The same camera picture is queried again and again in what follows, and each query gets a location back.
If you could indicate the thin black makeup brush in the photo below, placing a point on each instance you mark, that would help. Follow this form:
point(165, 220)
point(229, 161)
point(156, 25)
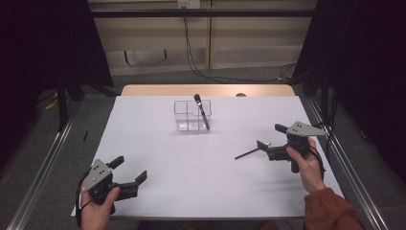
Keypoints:
point(247, 153)

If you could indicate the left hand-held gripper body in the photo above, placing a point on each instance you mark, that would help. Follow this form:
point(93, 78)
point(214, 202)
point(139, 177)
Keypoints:
point(99, 179)

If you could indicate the wooden table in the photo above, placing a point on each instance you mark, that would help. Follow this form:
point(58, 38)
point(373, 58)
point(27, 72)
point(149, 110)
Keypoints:
point(178, 90)

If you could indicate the white wall socket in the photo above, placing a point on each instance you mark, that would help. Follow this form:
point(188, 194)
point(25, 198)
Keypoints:
point(191, 3)

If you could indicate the clear plastic organizer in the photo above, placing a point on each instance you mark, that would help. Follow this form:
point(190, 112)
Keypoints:
point(188, 118)

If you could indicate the black horizontal bar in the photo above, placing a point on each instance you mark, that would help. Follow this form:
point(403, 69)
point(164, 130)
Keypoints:
point(223, 13)

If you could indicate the person's right hand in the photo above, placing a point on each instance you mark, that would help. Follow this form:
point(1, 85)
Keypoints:
point(311, 172)

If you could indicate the white paper sheet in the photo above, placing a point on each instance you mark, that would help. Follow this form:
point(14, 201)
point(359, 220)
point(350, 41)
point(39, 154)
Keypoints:
point(198, 166)

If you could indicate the black curtain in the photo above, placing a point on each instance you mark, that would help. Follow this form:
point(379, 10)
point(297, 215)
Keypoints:
point(367, 64)
point(38, 48)

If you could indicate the person's left hand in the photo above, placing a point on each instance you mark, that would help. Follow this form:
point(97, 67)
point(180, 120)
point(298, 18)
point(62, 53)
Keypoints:
point(95, 214)

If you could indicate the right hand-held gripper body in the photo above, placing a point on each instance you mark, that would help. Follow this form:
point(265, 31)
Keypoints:
point(303, 131)

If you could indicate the aluminium rail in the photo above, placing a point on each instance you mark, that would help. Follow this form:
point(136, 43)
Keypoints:
point(354, 179)
point(41, 179)

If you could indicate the thick black makeup brush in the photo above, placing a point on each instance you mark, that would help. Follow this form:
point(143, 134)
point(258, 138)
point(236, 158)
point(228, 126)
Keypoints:
point(203, 115)

